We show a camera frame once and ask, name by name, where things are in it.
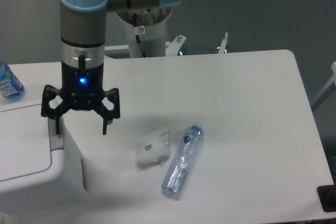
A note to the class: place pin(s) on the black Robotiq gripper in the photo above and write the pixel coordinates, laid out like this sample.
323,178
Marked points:
81,90

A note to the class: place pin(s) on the white push-button trash can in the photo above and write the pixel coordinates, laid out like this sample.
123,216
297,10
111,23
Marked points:
41,165

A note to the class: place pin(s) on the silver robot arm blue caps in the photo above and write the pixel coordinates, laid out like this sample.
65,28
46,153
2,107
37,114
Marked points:
83,35

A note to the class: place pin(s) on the blue labelled water bottle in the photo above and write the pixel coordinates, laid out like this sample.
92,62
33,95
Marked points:
11,87

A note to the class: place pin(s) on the crumpled white plastic pouch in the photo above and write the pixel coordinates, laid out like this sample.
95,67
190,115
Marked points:
154,148

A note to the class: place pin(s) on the empty clear plastic bottle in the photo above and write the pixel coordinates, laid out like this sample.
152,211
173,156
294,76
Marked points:
183,160

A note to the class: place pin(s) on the black clamp at table edge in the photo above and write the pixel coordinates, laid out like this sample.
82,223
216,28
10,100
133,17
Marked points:
327,197

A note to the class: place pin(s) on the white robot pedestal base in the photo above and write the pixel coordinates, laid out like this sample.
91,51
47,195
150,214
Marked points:
146,35

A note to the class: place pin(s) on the white frame at right edge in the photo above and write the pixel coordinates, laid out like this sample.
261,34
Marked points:
327,89

